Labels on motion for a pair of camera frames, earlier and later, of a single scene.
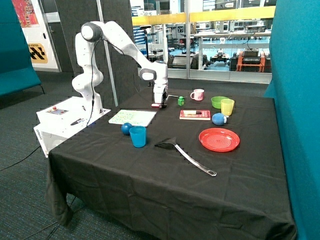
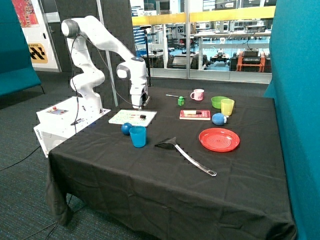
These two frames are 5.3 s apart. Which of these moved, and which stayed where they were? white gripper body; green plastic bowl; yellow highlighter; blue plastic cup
Moved: white gripper body
Stayed: yellow highlighter; green plastic bowl; blue plastic cup
